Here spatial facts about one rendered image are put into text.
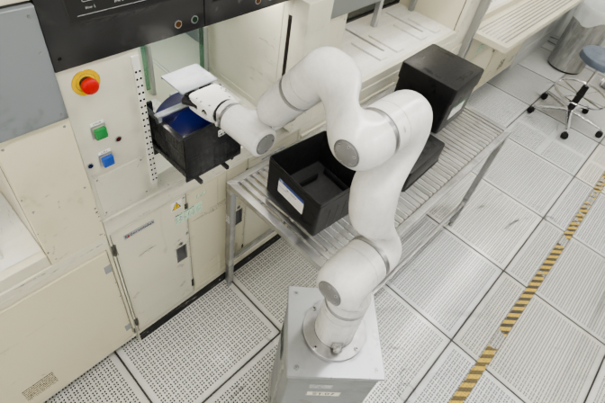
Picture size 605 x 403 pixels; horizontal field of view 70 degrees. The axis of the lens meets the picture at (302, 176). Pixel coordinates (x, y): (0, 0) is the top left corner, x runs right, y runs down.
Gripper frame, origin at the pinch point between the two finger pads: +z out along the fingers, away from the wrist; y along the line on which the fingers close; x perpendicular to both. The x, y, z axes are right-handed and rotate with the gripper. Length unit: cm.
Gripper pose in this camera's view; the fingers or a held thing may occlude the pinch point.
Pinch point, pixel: (191, 85)
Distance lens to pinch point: 129.9
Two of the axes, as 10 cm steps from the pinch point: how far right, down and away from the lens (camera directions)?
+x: 1.3, -6.9, -7.1
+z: -7.1, -5.7, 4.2
